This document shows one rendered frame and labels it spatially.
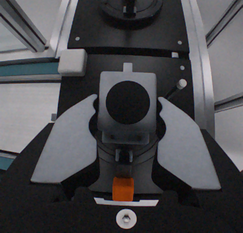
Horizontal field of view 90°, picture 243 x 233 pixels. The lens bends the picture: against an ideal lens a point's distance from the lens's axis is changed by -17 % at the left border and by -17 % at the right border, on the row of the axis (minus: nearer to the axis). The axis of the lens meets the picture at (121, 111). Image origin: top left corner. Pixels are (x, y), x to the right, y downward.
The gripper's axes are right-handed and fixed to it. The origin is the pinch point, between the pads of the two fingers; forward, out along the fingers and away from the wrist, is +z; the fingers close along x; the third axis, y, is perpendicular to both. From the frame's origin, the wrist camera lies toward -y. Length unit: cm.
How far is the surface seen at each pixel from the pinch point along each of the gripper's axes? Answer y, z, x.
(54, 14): -9.7, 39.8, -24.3
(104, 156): 11.5, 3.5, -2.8
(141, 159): 11.7, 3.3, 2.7
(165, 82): 3.4, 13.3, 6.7
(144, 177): 15.5, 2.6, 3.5
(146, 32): -4.3, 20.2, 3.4
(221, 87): 7.7, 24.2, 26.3
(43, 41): -2.9, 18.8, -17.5
